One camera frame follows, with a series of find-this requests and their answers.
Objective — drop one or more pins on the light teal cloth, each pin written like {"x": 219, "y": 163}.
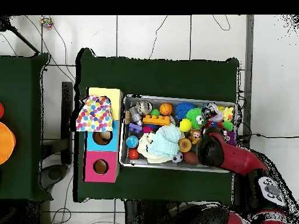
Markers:
{"x": 166, "y": 140}

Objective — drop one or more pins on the brown monkey toy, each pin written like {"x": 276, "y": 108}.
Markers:
{"x": 195, "y": 135}

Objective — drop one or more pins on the colourful patterned cloth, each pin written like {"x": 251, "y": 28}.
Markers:
{"x": 94, "y": 114}

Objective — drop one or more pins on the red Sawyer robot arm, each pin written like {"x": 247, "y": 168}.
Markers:
{"x": 236, "y": 158}

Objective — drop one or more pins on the shallow clear bin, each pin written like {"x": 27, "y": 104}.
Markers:
{"x": 122, "y": 156}

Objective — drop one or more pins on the wooden box with three holes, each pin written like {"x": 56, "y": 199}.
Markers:
{"x": 100, "y": 165}

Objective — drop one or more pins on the orange building block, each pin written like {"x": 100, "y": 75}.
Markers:
{"x": 156, "y": 120}

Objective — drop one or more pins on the crushed silver can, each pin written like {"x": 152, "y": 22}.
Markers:
{"x": 142, "y": 107}

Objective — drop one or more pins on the small orange basketball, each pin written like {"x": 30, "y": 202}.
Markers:
{"x": 165, "y": 108}

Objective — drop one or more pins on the cream yellow cloth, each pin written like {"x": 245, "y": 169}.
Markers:
{"x": 142, "y": 145}

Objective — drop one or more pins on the blue globe ball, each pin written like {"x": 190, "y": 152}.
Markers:
{"x": 132, "y": 141}

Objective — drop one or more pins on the yellow ball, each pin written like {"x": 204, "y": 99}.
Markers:
{"x": 185, "y": 125}

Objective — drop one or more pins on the blue spiky ball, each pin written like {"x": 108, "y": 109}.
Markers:
{"x": 184, "y": 109}

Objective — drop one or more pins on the small soccer ball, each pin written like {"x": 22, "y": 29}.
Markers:
{"x": 177, "y": 157}

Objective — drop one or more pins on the green spiky ball with eyes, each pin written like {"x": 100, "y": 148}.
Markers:
{"x": 195, "y": 116}

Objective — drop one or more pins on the dark green table cloth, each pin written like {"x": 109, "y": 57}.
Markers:
{"x": 140, "y": 74}

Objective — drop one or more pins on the small brown football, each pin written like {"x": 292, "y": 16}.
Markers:
{"x": 190, "y": 157}

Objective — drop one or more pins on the purple spiky monster toy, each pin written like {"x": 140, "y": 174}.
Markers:
{"x": 231, "y": 137}

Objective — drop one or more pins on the green covered side table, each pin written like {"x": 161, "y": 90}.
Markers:
{"x": 23, "y": 93}

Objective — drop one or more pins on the orange bowl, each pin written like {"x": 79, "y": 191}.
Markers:
{"x": 5, "y": 142}

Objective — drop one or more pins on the small colourful toy on floor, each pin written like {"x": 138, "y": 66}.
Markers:
{"x": 46, "y": 21}

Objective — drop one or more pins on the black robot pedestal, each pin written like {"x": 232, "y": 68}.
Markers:
{"x": 140, "y": 213}

